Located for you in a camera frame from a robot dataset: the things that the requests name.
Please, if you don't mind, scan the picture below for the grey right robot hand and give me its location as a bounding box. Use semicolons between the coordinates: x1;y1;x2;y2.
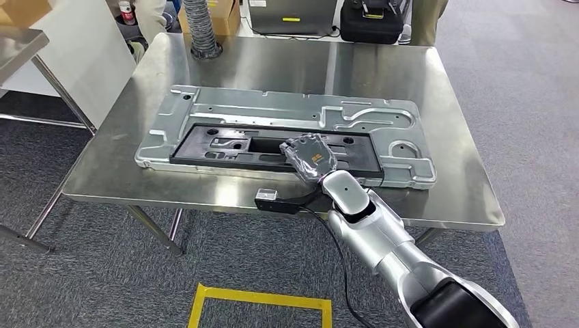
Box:
279;133;339;185

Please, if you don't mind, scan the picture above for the red white bottle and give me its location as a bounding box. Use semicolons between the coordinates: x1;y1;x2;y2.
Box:
118;1;137;26

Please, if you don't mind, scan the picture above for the black plastic panel part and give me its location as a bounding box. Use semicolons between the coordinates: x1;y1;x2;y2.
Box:
169;123;385;180

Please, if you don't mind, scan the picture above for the grey equipment case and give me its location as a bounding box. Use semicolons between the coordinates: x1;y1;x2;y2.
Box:
247;0;339;38

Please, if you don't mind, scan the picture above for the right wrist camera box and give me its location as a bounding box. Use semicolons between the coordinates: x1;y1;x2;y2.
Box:
254;189;324;215

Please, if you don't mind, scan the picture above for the steel table frame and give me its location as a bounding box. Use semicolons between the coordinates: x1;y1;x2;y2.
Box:
0;26;98;254

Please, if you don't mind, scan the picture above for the black equipment case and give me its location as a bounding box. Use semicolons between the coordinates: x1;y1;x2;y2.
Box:
339;0;405;45

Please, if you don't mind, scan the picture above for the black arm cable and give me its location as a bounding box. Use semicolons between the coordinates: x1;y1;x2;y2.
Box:
300;206;374;328

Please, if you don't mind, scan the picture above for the black power cable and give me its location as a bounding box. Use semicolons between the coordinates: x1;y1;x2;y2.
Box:
240;16;341;42

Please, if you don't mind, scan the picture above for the brown cardboard box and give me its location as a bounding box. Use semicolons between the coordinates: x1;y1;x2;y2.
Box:
178;0;242;37
0;0;53;28

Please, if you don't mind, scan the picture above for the white panel board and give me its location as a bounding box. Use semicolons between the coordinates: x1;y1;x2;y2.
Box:
0;0;139;130

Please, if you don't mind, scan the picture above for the long silver metal part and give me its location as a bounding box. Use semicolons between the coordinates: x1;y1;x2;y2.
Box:
134;84;438;190

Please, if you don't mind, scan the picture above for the person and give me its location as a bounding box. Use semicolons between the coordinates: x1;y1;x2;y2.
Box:
409;0;449;47
133;0;168;44

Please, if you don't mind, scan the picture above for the stainless steel workbench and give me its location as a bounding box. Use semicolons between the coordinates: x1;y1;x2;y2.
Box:
61;32;506;257

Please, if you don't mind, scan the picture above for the ribbed grey hose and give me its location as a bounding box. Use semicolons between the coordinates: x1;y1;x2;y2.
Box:
182;0;223;61

